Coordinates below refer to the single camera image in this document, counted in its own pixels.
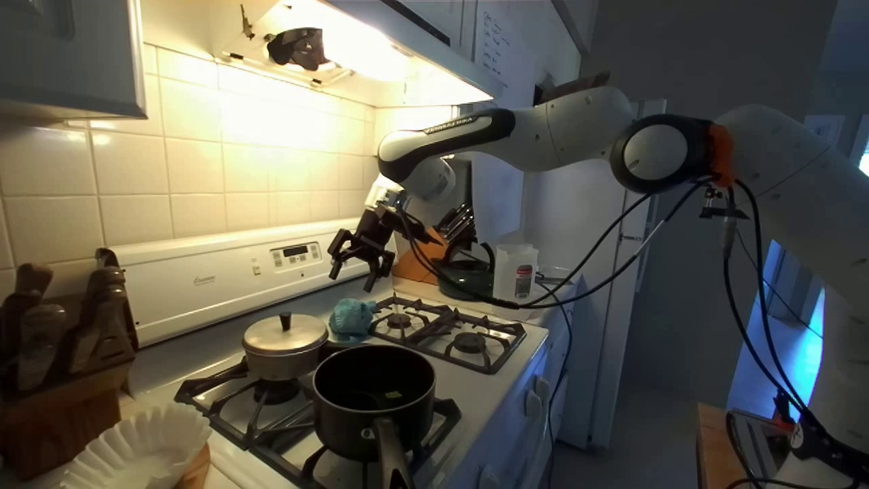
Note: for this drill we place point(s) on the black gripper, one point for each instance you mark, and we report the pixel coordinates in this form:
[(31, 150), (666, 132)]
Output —
[(381, 227)]

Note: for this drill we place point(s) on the blue terry towel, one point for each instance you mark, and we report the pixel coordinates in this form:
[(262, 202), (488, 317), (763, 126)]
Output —
[(351, 318)]

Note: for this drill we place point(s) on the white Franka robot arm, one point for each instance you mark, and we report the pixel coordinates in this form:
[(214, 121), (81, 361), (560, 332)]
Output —
[(560, 126)]

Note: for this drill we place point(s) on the white gas stove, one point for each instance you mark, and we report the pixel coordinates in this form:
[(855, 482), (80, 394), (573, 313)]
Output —
[(225, 273)]

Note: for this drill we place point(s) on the orange wooden knife block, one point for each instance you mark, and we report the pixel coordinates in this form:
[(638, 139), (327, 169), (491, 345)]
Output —
[(422, 266)]

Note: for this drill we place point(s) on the black double burner grate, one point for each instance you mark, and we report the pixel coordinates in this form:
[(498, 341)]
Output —
[(434, 327), (225, 394)]

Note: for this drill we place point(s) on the small silver lidded pot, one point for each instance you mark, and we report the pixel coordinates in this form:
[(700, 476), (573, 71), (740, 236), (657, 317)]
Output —
[(286, 348)]

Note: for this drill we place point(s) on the black saucepan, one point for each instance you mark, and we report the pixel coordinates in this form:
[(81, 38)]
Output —
[(362, 382)]

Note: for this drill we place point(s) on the translucent plastic pitcher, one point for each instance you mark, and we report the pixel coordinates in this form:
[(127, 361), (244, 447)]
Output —
[(505, 273)]

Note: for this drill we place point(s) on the white range hood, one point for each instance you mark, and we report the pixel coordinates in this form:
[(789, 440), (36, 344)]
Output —
[(425, 71)]

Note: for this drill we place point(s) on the white refrigerator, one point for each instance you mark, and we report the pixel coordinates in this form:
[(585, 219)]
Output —
[(579, 273)]

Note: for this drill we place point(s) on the black hood lamp fixture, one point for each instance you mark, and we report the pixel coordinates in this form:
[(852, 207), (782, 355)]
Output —
[(296, 48)]

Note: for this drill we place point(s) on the white base cabinet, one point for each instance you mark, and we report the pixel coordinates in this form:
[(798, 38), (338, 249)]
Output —
[(563, 382)]

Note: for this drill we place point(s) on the white cabinet with writing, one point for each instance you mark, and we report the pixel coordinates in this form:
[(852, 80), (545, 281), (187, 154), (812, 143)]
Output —
[(505, 56)]

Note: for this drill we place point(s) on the white coffee filter stack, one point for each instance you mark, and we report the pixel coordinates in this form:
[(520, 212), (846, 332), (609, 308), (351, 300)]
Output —
[(137, 448)]

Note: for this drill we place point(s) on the dark wooden knife block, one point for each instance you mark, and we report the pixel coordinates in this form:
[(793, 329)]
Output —
[(54, 424)]

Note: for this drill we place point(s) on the grey upper cabinet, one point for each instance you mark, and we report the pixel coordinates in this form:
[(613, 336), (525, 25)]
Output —
[(63, 56)]

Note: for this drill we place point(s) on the green slotted mounting plate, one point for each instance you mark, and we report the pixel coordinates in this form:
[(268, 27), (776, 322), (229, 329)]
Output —
[(755, 443)]

